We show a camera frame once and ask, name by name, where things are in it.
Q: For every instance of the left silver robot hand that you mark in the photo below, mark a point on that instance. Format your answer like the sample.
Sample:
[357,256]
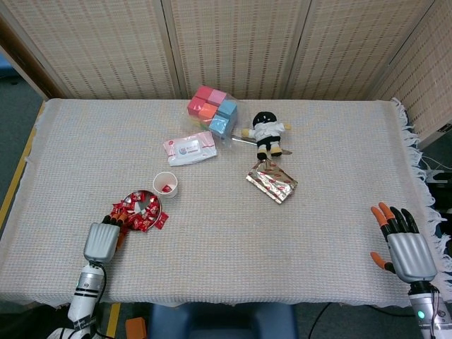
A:
[100,243]

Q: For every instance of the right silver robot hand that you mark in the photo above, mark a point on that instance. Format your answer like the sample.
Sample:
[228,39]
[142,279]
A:
[411,254]

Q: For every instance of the round metal plate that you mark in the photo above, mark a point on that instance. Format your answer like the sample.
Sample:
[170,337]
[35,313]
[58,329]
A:
[138,195]

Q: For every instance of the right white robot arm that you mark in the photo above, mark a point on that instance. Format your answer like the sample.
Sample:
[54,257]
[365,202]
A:
[422,310]

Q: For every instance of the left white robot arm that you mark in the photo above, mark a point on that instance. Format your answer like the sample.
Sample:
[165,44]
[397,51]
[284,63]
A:
[84,293]

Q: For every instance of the white paper cup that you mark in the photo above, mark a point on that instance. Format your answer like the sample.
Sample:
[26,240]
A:
[171,194]

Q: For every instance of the white plastic clamp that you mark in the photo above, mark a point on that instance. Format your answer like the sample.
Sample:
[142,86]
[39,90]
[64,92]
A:
[435,175]

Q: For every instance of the orange box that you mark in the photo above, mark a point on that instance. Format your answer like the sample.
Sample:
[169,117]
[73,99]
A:
[136,328]

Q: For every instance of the white pink wet wipes pack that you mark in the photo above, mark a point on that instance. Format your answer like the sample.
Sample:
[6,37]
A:
[190,150]

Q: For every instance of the beige woven tablecloth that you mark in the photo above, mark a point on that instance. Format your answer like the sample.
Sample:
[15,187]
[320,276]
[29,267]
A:
[247,240]

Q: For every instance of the clear plastic bag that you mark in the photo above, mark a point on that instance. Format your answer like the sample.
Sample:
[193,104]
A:
[187,123]

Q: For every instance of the gold foil snack pack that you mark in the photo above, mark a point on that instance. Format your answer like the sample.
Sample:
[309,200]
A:
[273,183]

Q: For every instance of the red cube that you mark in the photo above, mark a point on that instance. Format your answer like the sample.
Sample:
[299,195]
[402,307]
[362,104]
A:
[205,92]
[195,106]

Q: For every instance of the light blue cube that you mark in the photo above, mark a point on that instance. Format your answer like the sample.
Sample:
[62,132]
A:
[219,123]
[227,107]

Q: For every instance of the orange cube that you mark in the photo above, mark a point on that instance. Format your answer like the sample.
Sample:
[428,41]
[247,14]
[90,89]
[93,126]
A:
[207,111]

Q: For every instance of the woven folding screen panel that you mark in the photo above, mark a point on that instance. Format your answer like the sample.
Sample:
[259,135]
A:
[236,46]
[431,70]
[353,46]
[88,46]

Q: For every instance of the pink cube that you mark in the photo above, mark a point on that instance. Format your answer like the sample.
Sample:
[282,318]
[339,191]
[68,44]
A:
[216,96]

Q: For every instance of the black white plush doll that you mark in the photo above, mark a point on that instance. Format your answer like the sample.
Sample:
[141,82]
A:
[266,132]

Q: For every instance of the brown wooden board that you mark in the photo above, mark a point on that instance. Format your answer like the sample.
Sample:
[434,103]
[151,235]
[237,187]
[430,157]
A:
[31,63]

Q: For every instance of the pale wooden frame bar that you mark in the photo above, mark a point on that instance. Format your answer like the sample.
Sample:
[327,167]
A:
[24,76]

